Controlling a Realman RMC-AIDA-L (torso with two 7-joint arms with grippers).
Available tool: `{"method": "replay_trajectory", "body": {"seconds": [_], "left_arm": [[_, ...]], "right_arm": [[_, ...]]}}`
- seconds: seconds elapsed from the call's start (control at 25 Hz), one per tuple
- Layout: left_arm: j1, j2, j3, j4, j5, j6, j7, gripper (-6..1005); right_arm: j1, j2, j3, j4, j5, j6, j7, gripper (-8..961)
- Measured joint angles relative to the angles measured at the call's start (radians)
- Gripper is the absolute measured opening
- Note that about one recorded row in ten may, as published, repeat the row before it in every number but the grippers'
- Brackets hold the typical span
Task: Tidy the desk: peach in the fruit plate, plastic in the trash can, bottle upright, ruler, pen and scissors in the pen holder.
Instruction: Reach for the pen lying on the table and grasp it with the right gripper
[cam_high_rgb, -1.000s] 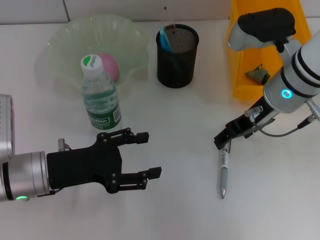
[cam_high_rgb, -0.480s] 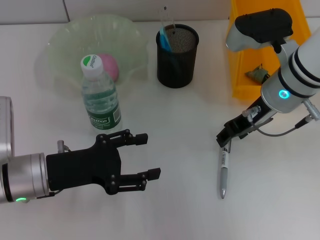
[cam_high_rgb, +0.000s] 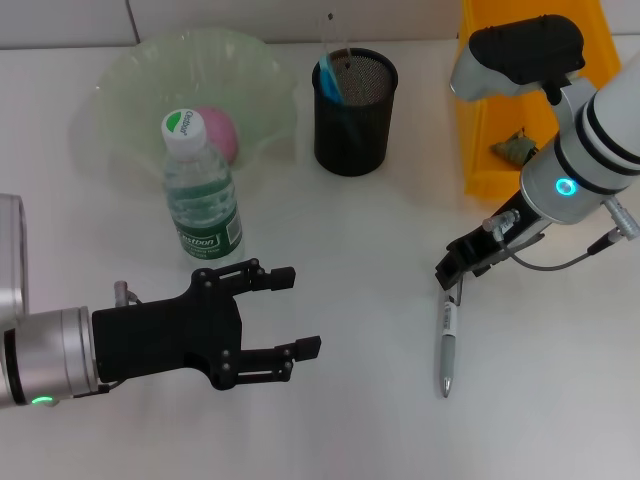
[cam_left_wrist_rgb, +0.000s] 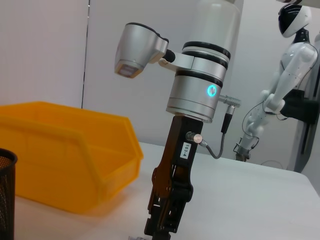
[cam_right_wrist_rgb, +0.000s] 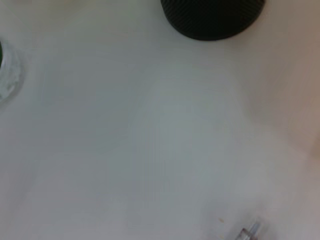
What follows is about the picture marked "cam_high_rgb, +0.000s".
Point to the grey retractable pen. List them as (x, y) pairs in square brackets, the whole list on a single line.
[(448, 350)]

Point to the black mesh pen cup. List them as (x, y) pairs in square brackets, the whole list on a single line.
[(350, 145)]

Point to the clear green-label water bottle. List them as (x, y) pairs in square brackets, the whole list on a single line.
[(200, 190)]

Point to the green wavy glass plate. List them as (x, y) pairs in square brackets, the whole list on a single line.
[(135, 75)]

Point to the yellow plastic storage bin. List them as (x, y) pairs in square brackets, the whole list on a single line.
[(480, 150)]

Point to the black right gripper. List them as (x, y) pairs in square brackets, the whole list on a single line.
[(510, 235)]

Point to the blue scissors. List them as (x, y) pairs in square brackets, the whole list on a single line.
[(330, 80)]

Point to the transparent plastic ruler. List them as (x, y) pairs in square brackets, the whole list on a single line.
[(334, 35)]

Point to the teal plastic wrapper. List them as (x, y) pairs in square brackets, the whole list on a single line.
[(510, 147)]

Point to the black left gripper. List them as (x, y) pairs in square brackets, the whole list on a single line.
[(170, 335)]

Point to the pink peach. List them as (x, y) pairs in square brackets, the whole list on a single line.
[(225, 135)]

